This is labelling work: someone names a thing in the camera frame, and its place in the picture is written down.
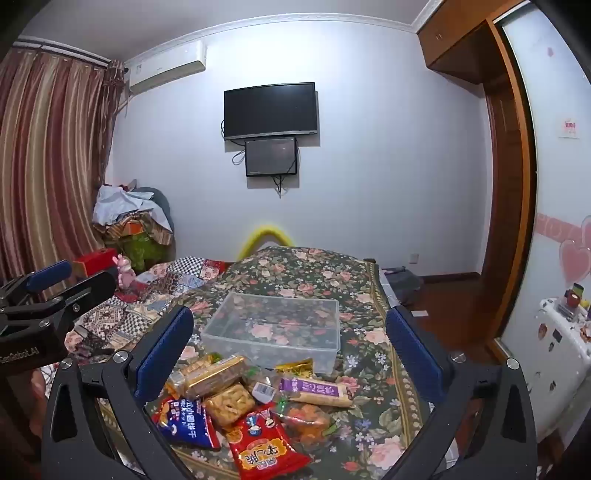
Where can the red snack bag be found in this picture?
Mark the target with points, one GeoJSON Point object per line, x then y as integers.
{"type": "Point", "coordinates": [263, 454]}

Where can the large black television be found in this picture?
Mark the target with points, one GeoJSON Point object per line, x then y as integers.
{"type": "Point", "coordinates": [270, 110]}

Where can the long clear cracker packet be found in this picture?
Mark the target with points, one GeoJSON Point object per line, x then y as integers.
{"type": "Point", "coordinates": [207, 376]}

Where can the square cracker packet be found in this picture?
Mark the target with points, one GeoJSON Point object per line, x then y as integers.
{"type": "Point", "coordinates": [229, 405]}

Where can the striped curtain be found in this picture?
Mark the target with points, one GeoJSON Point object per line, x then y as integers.
{"type": "Point", "coordinates": [46, 161]}

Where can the patchwork quilt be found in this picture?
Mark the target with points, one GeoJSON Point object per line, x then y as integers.
{"type": "Point", "coordinates": [152, 286]}

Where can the red box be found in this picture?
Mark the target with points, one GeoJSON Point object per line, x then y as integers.
{"type": "Point", "coordinates": [94, 259]}

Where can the small red jar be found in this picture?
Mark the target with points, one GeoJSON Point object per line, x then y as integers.
{"type": "Point", "coordinates": [572, 297]}

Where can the red notice sticker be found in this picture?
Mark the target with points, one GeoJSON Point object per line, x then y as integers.
{"type": "Point", "coordinates": [569, 128]}

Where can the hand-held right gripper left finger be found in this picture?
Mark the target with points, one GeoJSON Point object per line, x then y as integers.
{"type": "Point", "coordinates": [166, 350]}

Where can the white air conditioner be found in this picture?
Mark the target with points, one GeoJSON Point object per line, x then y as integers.
{"type": "Point", "coordinates": [166, 67]}

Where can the white sliding wardrobe door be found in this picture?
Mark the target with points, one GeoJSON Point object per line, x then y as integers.
{"type": "Point", "coordinates": [554, 184]}

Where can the white curtain rail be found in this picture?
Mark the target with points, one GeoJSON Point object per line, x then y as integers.
{"type": "Point", "coordinates": [69, 53]}

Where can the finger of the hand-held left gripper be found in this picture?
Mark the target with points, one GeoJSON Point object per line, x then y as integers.
{"type": "Point", "coordinates": [46, 275]}
{"type": "Point", "coordinates": [90, 290]}

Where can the purple label snack packet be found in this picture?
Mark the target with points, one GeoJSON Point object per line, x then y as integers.
{"type": "Point", "coordinates": [318, 391]}

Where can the gold snack wrapper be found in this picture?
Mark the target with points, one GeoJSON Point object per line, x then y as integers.
{"type": "Point", "coordinates": [295, 368]}

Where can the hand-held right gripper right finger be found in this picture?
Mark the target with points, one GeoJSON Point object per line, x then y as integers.
{"type": "Point", "coordinates": [411, 350]}

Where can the clear packet of orange snacks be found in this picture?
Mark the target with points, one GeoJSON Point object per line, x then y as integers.
{"type": "Point", "coordinates": [307, 422]}

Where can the pile of clothes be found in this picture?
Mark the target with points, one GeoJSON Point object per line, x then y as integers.
{"type": "Point", "coordinates": [120, 203]}

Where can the wooden wardrobe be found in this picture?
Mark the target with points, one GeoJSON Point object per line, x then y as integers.
{"type": "Point", "coordinates": [508, 184]}

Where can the small black monitor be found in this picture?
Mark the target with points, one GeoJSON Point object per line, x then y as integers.
{"type": "Point", "coordinates": [271, 157]}

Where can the clear plastic storage box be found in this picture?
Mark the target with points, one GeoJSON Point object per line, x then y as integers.
{"type": "Point", "coordinates": [277, 332]}

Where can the yellow hoop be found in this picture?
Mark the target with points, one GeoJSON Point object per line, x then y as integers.
{"type": "Point", "coordinates": [265, 229]}

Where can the pink plush toy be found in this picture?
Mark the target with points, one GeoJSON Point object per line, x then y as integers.
{"type": "Point", "coordinates": [123, 272]}

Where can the white paper slip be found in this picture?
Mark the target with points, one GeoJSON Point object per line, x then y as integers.
{"type": "Point", "coordinates": [420, 314]}

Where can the floral blanket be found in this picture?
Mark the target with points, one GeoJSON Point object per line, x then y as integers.
{"type": "Point", "coordinates": [369, 369]}

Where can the blue snack bag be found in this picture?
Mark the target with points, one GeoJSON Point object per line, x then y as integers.
{"type": "Point", "coordinates": [184, 424]}

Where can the pink heart sticker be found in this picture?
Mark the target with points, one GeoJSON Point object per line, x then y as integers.
{"type": "Point", "coordinates": [575, 258]}

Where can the white refrigerator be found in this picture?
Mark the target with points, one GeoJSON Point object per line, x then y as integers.
{"type": "Point", "coordinates": [554, 369]}

